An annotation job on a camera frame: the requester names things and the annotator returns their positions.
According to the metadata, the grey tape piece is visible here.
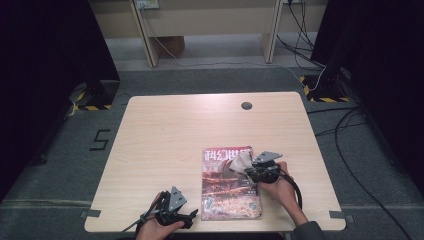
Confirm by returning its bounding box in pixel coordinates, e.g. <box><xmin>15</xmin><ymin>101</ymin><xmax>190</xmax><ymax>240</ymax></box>
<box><xmin>79</xmin><ymin>208</ymin><xmax>102</xmax><ymax>219</ymax></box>
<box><xmin>329</xmin><ymin>210</ymin><xmax>355</xmax><ymax>224</ymax></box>

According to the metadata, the hand-held gripper cable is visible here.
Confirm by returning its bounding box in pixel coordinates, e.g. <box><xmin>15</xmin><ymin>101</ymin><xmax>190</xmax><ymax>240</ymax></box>
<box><xmin>121</xmin><ymin>199</ymin><xmax>163</xmax><ymax>234</ymax></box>
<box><xmin>275</xmin><ymin>170</ymin><xmax>304</xmax><ymax>211</ymax></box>

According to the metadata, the long white floor cable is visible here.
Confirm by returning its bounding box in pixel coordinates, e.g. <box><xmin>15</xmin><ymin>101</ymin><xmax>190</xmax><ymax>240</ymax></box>
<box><xmin>141</xmin><ymin>6</ymin><xmax>328</xmax><ymax>93</ymax></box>

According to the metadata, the white quilted cloth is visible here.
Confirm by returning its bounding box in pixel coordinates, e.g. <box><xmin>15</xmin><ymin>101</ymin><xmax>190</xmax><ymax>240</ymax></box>
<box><xmin>229</xmin><ymin>151</ymin><xmax>256</xmax><ymax>176</ymax></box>

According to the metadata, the white power strip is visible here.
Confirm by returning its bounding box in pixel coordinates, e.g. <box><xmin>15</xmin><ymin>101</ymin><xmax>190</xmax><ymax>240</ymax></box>
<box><xmin>135</xmin><ymin>0</ymin><xmax>160</xmax><ymax>10</ymax></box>

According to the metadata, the brown cardboard box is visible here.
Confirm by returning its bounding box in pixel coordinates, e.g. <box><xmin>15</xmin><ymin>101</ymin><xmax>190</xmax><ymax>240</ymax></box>
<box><xmin>156</xmin><ymin>35</ymin><xmax>186</xmax><ymax>58</ymax></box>

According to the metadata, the black curtain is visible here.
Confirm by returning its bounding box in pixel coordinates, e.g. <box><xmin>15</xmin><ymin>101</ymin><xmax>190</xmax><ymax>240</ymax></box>
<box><xmin>309</xmin><ymin>0</ymin><xmax>424</xmax><ymax>198</ymax></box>
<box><xmin>0</xmin><ymin>0</ymin><xmax>121</xmax><ymax>201</ymax></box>

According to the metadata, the illustrated magazine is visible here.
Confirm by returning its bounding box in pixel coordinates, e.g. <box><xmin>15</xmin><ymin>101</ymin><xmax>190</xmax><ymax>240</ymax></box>
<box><xmin>200</xmin><ymin>145</ymin><xmax>263</xmax><ymax>222</ymax></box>

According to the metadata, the person's right hand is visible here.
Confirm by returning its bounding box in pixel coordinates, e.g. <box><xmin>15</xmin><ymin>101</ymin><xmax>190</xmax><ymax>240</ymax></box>
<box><xmin>258</xmin><ymin>161</ymin><xmax>301</xmax><ymax>211</ymax></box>

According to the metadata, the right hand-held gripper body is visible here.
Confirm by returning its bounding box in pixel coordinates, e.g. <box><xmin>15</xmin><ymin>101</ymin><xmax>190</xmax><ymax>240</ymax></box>
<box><xmin>248</xmin><ymin>150</ymin><xmax>284</xmax><ymax>184</ymax></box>

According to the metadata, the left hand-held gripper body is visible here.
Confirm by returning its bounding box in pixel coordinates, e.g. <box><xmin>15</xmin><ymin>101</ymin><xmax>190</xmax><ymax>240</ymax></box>
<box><xmin>154</xmin><ymin>185</ymin><xmax>190</xmax><ymax>228</ymax></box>

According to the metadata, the long black floor cable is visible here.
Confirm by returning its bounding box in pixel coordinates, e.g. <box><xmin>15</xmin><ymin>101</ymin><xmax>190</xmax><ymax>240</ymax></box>
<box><xmin>334</xmin><ymin>107</ymin><xmax>414</xmax><ymax>240</ymax></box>

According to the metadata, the black stand with striped base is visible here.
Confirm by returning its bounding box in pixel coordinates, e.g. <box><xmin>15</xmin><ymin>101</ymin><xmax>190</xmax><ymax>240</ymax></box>
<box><xmin>68</xmin><ymin>78</ymin><xmax>121</xmax><ymax>112</ymax></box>
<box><xmin>299</xmin><ymin>64</ymin><xmax>351</xmax><ymax>104</ymax></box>

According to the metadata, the person's left hand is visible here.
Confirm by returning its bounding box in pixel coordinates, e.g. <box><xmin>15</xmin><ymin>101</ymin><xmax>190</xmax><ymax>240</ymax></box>
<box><xmin>135</xmin><ymin>192</ymin><xmax>185</xmax><ymax>240</ymax></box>

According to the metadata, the short white cable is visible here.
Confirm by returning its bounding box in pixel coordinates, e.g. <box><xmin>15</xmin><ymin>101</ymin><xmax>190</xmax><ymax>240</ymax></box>
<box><xmin>66</xmin><ymin>99</ymin><xmax>78</xmax><ymax>118</ymax></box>

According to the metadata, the beige desk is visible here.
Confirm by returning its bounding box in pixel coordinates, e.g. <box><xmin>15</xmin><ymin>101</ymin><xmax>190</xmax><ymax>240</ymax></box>
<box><xmin>89</xmin><ymin>0</ymin><xmax>329</xmax><ymax>69</ymax></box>

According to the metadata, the bundle of black cables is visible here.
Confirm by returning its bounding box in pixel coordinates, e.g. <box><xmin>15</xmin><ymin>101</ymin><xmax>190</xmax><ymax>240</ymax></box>
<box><xmin>275</xmin><ymin>0</ymin><xmax>327</xmax><ymax>72</ymax></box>

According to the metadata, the short black floor cable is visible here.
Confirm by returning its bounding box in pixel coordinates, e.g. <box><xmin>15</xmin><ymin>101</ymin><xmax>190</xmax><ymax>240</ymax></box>
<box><xmin>306</xmin><ymin>105</ymin><xmax>361</xmax><ymax>115</ymax></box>
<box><xmin>314</xmin><ymin>121</ymin><xmax>368</xmax><ymax>138</ymax></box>

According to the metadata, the right hand-held gripper cable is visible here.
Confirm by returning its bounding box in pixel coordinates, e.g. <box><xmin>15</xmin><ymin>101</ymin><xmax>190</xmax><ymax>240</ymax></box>
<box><xmin>275</xmin><ymin>170</ymin><xmax>304</xmax><ymax>211</ymax></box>

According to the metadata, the left hand-held gripper cable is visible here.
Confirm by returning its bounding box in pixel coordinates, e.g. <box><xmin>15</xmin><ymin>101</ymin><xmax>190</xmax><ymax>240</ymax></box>
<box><xmin>121</xmin><ymin>199</ymin><xmax>163</xmax><ymax>234</ymax></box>

